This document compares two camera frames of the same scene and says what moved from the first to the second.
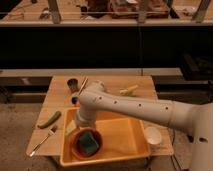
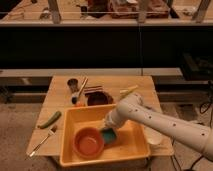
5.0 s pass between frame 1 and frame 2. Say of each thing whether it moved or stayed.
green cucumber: stayed
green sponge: moved
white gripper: moved
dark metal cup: stayed
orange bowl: stayed
